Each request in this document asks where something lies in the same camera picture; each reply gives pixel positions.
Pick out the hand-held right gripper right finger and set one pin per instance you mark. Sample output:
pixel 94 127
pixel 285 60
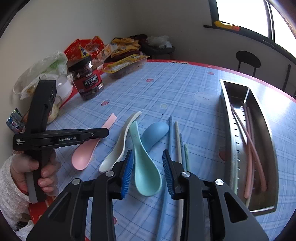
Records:
pixel 167 176

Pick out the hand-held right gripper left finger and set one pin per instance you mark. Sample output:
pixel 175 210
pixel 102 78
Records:
pixel 127 176

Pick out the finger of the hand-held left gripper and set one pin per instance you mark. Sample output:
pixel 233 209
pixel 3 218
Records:
pixel 92 134

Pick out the green spoon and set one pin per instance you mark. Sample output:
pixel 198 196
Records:
pixel 148 178

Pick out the green chopstick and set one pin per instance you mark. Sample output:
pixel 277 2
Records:
pixel 187 160

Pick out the pink spoon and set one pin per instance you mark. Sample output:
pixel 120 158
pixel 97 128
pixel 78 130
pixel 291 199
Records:
pixel 82 158

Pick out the white spoon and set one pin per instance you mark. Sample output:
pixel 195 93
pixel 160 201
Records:
pixel 122 139

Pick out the blue spoon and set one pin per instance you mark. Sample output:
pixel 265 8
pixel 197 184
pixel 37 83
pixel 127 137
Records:
pixel 155 135

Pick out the metal perforated utensil tray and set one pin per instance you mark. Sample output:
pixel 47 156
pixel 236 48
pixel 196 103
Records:
pixel 235 90

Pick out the person's left forearm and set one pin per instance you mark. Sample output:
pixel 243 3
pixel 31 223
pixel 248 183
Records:
pixel 9 199

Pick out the person's left hand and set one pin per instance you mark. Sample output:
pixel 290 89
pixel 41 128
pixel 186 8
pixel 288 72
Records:
pixel 49 172

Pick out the blue printed packet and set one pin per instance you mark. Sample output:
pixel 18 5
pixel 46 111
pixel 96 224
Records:
pixel 15 120

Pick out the white plastic container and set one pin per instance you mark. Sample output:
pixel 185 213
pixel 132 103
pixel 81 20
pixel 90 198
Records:
pixel 64 89

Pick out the translucent plastic bag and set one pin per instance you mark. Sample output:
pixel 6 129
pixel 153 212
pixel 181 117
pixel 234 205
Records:
pixel 41 69

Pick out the dark jar with red label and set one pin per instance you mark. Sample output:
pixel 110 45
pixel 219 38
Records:
pixel 86 81

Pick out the yellow labelled snack tray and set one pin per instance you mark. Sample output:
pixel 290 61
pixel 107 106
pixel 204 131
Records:
pixel 124 66

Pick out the red snack bag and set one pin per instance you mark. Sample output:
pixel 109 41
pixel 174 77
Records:
pixel 81 47

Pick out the blue plaid table mat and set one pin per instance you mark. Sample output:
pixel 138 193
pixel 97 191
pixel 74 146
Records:
pixel 185 92

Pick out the yellow snack bags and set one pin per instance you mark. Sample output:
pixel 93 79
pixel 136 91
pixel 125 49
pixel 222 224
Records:
pixel 126 46

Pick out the dark cloth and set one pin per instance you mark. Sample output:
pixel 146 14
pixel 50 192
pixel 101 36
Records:
pixel 138 38

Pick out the small dark side table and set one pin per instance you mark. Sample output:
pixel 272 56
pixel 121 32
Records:
pixel 161 51

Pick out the white plastic bag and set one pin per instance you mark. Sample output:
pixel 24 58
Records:
pixel 159 41

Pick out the black round-back chair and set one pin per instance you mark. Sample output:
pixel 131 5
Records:
pixel 248 59

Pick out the black folded rack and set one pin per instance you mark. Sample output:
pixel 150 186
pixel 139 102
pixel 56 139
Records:
pixel 286 76

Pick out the yellow and red packet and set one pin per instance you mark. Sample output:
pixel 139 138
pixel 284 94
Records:
pixel 226 25

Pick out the black framed window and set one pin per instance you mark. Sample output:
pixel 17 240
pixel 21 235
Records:
pixel 242 14

